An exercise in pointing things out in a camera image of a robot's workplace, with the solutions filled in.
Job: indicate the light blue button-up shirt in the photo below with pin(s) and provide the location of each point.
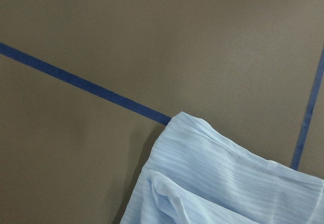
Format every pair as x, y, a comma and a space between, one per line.
196, 175

